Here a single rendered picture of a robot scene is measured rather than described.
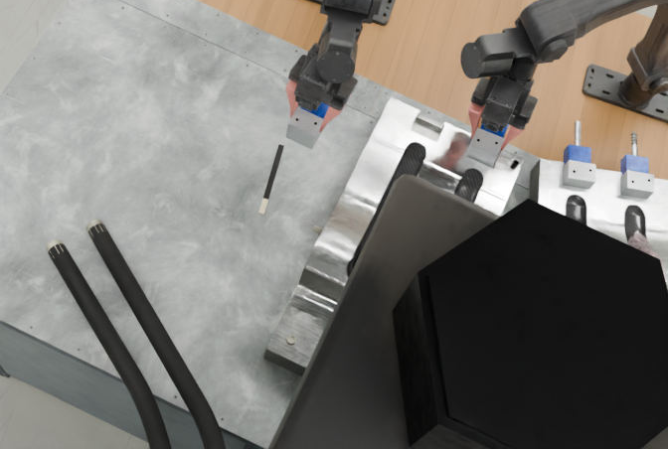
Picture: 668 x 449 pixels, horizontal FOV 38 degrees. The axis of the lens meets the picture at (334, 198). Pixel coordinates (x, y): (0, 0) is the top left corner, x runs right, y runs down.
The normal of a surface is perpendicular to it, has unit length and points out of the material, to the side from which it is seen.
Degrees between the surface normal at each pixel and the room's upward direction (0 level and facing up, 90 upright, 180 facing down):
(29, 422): 0
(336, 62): 65
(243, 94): 0
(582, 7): 16
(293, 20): 0
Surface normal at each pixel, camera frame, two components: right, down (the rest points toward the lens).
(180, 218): 0.14, -0.40
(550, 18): -0.14, -0.31
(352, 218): 0.31, -0.72
